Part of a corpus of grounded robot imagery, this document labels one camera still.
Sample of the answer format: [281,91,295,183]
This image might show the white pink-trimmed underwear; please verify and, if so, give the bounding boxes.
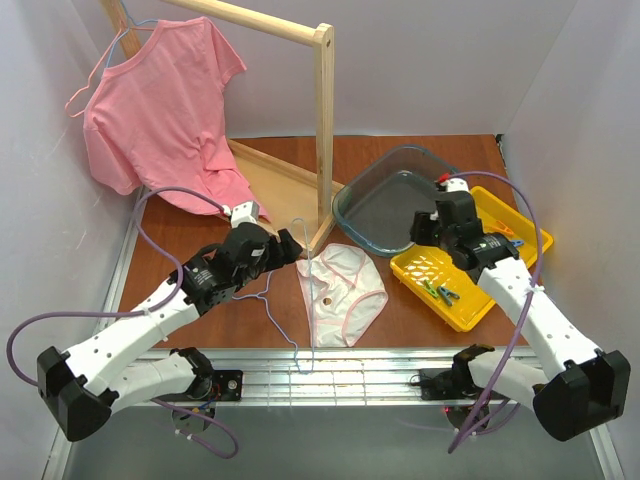
[296,243,388,348]

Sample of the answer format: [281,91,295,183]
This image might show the aluminium mounting rail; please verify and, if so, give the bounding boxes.
[64,347,601,409]

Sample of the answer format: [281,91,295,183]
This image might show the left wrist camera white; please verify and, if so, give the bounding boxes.
[223,201,260,228]

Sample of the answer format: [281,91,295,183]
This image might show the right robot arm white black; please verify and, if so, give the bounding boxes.
[410,191,631,441]

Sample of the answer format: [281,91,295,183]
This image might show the teal transparent plastic tub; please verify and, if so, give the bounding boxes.
[332,144,458,257]

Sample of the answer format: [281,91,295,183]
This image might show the pink t-shirt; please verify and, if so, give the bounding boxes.
[83,17,255,215]

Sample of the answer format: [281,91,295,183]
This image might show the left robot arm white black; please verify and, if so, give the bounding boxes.
[37,223,303,442]

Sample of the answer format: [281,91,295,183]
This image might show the yellow plastic tray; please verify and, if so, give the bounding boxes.
[390,186,537,332]

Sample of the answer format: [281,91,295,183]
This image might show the light blue wire hanger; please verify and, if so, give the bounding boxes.
[232,217,316,375]

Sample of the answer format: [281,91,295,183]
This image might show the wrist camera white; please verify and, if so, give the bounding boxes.
[436,174,470,193]
[223,201,260,228]

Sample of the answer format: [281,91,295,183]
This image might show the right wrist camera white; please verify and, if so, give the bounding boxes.
[436,174,470,193]

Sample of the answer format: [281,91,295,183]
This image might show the pink wire hanger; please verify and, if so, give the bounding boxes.
[64,14,158,119]

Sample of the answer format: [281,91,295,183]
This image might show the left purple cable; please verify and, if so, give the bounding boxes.
[5,187,231,389]

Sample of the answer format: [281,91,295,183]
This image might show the wooden clothes rack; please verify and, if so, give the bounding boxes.
[99,0,346,255]

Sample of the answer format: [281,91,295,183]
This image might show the green clothespin in tray front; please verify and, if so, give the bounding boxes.
[422,279,440,299]

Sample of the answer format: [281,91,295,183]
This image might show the orange clothespin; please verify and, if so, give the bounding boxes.
[489,222,515,238]

